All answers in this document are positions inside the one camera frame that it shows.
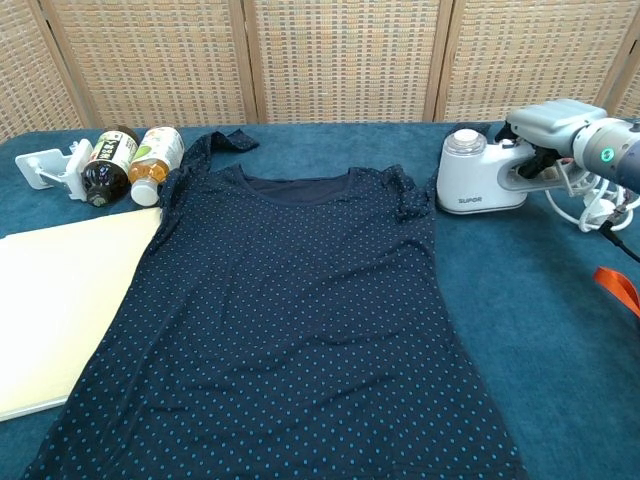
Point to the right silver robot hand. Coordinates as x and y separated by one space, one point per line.
550 122

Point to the white handheld garment steamer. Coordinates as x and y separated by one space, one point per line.
470 180

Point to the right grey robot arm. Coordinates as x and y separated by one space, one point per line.
615 150

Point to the dark blue dotted shirt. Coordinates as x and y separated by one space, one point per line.
280 300

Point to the teal table cloth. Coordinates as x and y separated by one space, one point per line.
525 325

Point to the woven folding screen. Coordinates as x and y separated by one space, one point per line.
325 60

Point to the amber tea bottle green label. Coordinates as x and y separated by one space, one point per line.
155 155

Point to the dark tea bottle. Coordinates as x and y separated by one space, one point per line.
107 160

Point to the cream paper folder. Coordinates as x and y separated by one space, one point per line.
65 300

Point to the white plastic bracket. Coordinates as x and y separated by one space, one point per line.
37 162

